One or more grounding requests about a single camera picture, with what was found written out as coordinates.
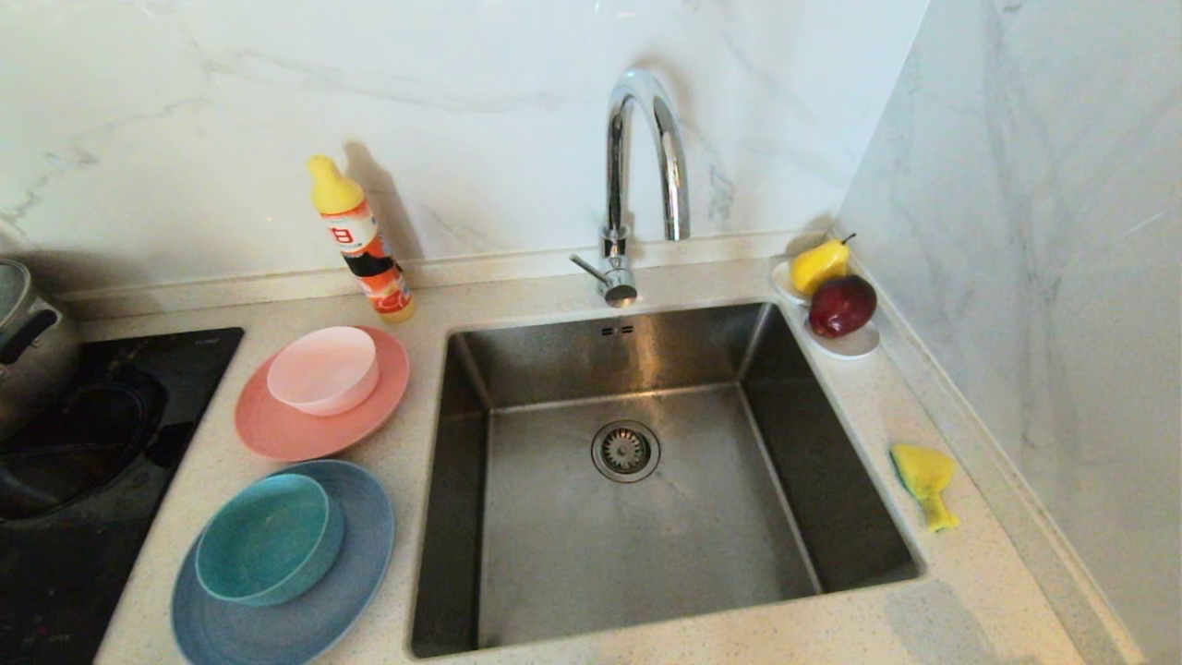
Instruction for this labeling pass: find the chrome gooseneck faucet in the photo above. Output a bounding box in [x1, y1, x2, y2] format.
[569, 67, 692, 308]

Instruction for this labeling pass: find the yellow-capped orange dish soap bottle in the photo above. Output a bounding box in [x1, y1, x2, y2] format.
[307, 154, 416, 323]

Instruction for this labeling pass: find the stainless steel sink basin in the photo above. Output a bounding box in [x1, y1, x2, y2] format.
[409, 300, 924, 659]

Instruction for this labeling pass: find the yellow sponge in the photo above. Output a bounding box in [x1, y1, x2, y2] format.
[889, 443, 961, 533]

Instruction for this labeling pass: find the round metal drain strainer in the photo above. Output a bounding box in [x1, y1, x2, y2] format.
[591, 420, 661, 483]

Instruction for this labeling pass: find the small white dish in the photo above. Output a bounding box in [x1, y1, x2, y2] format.
[771, 259, 814, 306]
[803, 314, 882, 360]

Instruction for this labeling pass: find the yellow pear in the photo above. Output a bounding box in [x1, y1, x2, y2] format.
[791, 233, 857, 297]

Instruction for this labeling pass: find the dark red apple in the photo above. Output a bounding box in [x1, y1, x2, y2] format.
[809, 274, 878, 338]

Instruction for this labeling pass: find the light pink bowl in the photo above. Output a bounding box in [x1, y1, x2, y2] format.
[267, 325, 380, 417]

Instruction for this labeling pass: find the salmon pink plate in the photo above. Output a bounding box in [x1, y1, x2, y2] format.
[234, 325, 411, 462]

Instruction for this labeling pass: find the blue plate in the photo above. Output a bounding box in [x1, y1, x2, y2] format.
[171, 459, 397, 665]

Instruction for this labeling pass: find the teal bowl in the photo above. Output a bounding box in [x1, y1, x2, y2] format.
[195, 473, 345, 608]

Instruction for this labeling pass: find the black induction cooktop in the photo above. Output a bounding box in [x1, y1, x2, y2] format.
[0, 327, 246, 665]

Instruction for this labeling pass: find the black frying pan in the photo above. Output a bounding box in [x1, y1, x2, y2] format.
[0, 369, 169, 523]

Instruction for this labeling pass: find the steel cooking pot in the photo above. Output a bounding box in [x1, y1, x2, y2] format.
[0, 259, 79, 442]

